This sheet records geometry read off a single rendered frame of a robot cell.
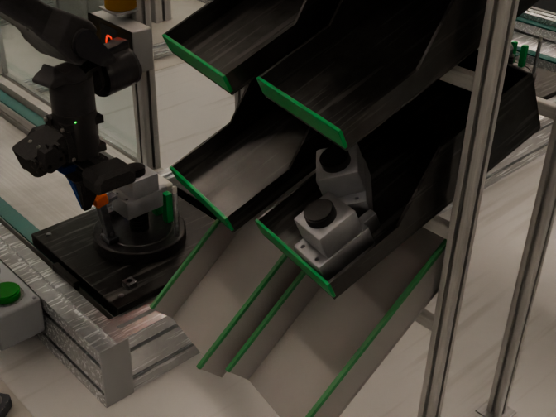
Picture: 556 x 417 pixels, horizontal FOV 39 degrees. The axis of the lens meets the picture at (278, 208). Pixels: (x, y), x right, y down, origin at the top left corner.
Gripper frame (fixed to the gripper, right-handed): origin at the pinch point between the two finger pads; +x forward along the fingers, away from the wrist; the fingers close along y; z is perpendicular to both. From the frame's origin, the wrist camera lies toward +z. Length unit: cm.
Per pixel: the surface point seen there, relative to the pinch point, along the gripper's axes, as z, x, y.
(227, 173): -5.0, -11.6, 25.4
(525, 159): -94, 21, 16
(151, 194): -9.8, 3.8, 2.0
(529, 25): -151, 15, -21
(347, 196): -6.6, -15.9, 42.6
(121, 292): 1.1, 12.3, 9.3
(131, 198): -6.7, 3.7, 1.4
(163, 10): -89, 20, -107
